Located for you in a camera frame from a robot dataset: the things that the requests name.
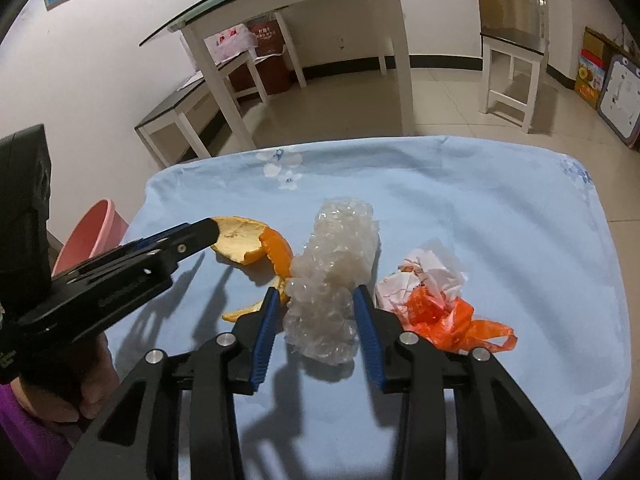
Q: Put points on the light blue floral tablecloth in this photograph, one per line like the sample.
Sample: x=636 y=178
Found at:
x=450 y=210

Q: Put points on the clear bubble wrap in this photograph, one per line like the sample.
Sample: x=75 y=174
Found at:
x=330 y=280

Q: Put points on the white drawing board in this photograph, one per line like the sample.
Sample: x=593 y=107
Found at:
x=620 y=100

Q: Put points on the white paper sheet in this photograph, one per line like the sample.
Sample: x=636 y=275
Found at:
x=191 y=81

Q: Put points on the large orange peel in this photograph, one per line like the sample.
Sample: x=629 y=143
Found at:
x=240 y=240

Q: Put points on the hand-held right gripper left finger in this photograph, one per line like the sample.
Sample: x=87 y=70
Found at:
x=265 y=340

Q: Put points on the person's left forearm purple sleeve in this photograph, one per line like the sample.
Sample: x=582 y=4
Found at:
x=25 y=440

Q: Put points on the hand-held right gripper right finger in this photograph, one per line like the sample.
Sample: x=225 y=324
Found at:
x=367 y=340

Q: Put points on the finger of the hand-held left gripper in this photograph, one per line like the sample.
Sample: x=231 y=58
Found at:
x=192 y=240
x=160 y=237

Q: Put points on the colourful fruit box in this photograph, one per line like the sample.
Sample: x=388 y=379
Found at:
x=590 y=80

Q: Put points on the red cardboard box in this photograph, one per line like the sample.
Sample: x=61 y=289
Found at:
x=270 y=62

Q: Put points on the white bench with dark top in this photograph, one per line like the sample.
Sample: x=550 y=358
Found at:
x=175 y=110

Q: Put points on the crumpled white paper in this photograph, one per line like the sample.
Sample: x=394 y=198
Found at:
x=430 y=270

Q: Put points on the pink plastic bin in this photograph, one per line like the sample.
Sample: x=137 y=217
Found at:
x=95 y=230

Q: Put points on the person's left hand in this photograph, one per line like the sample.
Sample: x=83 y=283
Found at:
x=95 y=380

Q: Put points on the orange plastic bag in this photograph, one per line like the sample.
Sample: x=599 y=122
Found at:
x=450 y=322

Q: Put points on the pink white plastic bag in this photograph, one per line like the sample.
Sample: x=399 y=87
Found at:
x=232 y=40

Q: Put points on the small orange peel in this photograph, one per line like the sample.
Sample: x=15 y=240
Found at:
x=237 y=315

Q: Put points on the white stool with dark top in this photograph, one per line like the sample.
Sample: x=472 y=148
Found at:
x=515 y=40

